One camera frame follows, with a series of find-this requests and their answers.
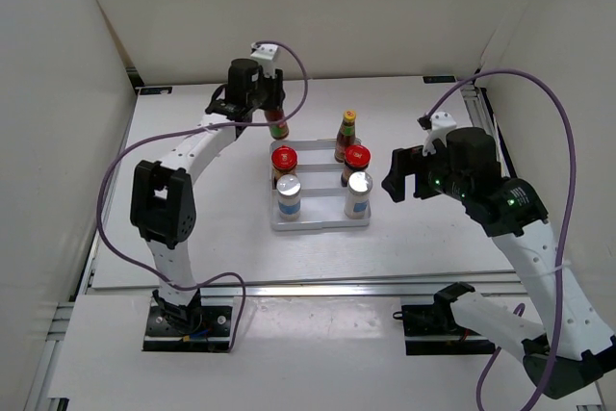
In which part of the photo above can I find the silver-lid white shaker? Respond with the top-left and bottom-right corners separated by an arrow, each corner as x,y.
344,171 -> 372,219
276,174 -> 301,221

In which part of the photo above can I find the red-lid sauce jar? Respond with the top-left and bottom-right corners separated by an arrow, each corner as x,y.
341,144 -> 371,187
270,145 -> 298,188

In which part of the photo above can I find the left black corner label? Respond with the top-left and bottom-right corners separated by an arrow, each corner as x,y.
139,87 -> 172,95

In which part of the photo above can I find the right black corner label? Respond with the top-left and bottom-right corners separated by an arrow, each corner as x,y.
423,75 -> 456,84

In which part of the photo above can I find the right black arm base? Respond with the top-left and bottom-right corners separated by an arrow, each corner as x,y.
392,305 -> 496,356

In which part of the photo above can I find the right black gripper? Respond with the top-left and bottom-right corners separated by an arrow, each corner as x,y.
381,140 -> 472,203

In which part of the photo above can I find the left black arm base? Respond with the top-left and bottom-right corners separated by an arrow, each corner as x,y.
141,297 -> 233,353

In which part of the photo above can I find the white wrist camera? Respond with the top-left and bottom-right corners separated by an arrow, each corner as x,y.
250,42 -> 279,79
418,112 -> 457,156

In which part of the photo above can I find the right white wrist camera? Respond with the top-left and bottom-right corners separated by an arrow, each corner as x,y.
418,112 -> 457,156

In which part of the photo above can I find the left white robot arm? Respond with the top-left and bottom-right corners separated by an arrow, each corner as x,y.
130,52 -> 289,334

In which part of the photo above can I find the tall yellow-cap sauce bottle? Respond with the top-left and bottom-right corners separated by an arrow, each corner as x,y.
264,108 -> 289,140
334,110 -> 356,163

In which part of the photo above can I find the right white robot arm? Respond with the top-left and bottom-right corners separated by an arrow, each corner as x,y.
381,127 -> 615,399

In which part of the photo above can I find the white divided organizer tray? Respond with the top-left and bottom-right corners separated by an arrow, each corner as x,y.
269,139 -> 371,232

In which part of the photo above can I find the aluminium front rail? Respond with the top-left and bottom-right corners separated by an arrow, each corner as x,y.
52,273 -> 574,311

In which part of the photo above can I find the black corner label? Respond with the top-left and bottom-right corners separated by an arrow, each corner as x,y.
139,87 -> 172,95
423,75 -> 456,84

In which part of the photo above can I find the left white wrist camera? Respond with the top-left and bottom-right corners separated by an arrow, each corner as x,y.
250,42 -> 279,79

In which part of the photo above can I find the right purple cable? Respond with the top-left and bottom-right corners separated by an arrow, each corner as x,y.
416,67 -> 578,411

